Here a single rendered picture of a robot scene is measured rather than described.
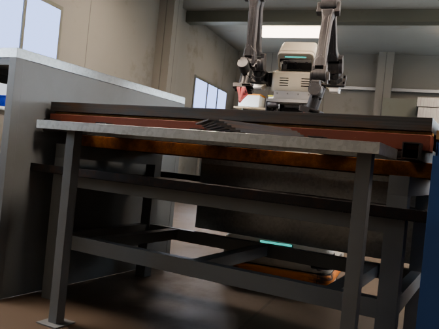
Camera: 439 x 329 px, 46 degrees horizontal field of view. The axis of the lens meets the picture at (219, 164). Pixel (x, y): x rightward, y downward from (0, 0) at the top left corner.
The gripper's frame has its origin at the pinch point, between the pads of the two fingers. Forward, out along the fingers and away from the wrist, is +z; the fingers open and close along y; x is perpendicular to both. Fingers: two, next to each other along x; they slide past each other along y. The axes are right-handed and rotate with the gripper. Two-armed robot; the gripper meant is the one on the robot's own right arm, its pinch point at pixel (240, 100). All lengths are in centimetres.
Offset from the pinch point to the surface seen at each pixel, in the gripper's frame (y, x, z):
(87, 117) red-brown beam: -43, -56, 48
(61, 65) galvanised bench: -66, -57, 22
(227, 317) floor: 17, 5, 108
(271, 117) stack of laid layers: 39, -68, 51
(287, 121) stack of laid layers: 45, -68, 52
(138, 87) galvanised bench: -58, -6, -2
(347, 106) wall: -42, 708, -463
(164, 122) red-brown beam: -4, -61, 51
